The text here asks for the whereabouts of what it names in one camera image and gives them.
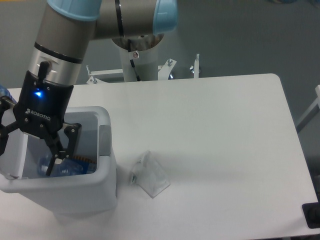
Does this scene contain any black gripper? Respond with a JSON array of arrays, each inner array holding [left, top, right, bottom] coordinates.
[[0, 70, 83, 177]]

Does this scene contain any clear plastic water bottle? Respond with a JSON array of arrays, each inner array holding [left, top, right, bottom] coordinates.
[[37, 156, 84, 178]]

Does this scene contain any clear plastic wrapper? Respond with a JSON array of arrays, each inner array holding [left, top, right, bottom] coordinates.
[[129, 150, 171, 199]]

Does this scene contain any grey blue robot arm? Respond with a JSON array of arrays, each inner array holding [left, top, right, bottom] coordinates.
[[0, 0, 178, 176]]

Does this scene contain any white trash can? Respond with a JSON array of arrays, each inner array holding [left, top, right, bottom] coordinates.
[[0, 106, 117, 214]]

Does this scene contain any blue patterned object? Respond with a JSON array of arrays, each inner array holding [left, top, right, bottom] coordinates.
[[0, 85, 17, 104]]

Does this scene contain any blue snack package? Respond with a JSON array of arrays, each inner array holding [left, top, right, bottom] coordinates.
[[71, 155, 97, 175]]

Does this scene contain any black table clamp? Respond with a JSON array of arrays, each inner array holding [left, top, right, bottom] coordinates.
[[302, 202, 320, 229]]

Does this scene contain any white left support bracket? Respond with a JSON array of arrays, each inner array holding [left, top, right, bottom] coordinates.
[[86, 65, 124, 85]]

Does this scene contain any white support bracket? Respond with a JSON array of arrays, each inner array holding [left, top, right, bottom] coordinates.
[[189, 53, 201, 79], [86, 65, 124, 85], [158, 58, 177, 81]]

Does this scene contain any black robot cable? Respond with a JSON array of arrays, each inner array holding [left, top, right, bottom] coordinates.
[[127, 38, 141, 82]]

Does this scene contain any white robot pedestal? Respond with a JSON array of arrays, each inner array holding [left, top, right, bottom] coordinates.
[[112, 33, 165, 82]]

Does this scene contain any white middle support bracket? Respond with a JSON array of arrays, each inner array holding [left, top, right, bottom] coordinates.
[[158, 58, 177, 81]]

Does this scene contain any white right support bracket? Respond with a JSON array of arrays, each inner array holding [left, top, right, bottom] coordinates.
[[189, 53, 201, 79]]

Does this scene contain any white frame at right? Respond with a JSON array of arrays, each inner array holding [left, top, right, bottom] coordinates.
[[295, 85, 320, 133]]

